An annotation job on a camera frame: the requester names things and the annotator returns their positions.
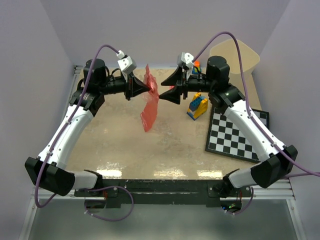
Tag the red plastic trash bag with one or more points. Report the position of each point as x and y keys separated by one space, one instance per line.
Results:
x=149 y=114

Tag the black white checkerboard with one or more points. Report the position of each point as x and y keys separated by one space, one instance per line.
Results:
x=224 y=138

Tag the orange green toy block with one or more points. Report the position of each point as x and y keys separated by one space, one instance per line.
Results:
x=196 y=68

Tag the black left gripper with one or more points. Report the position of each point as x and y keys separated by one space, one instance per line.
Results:
x=133 y=87

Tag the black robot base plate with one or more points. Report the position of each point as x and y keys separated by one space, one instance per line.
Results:
x=156 y=192

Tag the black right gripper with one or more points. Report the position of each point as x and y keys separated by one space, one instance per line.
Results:
x=174 y=95

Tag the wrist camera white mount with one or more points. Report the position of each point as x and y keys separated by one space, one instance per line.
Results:
x=185 y=60
x=126 y=64

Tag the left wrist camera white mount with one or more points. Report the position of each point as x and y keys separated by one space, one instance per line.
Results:
x=126 y=64

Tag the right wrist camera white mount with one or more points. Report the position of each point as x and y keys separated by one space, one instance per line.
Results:
x=185 y=60

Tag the aluminium frame rail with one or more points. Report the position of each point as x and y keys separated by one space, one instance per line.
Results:
x=48 y=170

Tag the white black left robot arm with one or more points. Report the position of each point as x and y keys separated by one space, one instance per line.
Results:
x=47 y=170

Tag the yellow blue toy block stack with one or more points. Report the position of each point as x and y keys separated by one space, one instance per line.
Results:
x=198 y=106

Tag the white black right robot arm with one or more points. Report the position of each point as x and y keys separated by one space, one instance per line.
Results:
x=229 y=101

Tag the cream plastic trash bin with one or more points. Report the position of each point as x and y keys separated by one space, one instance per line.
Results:
x=228 y=50

